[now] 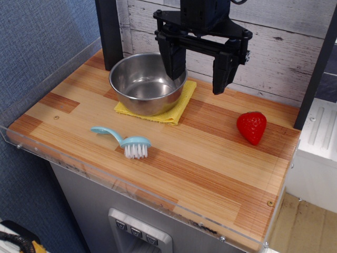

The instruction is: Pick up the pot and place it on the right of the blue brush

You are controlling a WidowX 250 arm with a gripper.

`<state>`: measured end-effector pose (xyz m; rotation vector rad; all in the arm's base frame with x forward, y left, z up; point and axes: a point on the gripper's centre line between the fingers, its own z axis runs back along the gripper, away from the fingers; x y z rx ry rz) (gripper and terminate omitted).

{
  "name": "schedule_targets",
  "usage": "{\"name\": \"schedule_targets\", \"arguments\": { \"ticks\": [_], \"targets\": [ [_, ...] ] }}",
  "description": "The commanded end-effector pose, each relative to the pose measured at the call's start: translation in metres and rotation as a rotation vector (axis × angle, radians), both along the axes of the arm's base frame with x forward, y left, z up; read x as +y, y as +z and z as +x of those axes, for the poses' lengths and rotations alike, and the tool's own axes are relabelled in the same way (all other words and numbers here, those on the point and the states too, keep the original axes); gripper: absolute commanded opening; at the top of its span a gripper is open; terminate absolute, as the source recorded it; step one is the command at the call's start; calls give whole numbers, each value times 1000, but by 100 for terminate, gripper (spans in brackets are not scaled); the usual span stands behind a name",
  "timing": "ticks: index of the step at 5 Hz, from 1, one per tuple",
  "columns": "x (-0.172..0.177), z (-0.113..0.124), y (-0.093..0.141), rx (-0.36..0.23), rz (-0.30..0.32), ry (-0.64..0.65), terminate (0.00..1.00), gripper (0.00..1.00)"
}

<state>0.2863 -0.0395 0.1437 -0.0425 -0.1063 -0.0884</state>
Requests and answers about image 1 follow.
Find black frame post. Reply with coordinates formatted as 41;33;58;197
293;7;336;130
95;0;123;71

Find grey cabinet with button panel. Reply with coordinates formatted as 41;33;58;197
51;163;240;252

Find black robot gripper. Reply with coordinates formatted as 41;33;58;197
153;1;253;95

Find black right frame post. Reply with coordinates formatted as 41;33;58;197
293;7;336;130

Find light blue scrub brush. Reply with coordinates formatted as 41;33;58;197
91;126;151;159

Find white ribbed sink unit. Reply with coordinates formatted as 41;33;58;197
285;99;336;212

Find stainless steel pot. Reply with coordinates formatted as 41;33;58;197
109;52;187;116

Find clear acrylic table guard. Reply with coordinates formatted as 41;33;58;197
1;37;300;252

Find yellow folded cloth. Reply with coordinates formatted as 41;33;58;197
114;81;197;125

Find red plastic strawberry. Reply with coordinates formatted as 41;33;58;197
236;111;267;145

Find black left frame post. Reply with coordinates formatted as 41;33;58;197
95;0;123;71

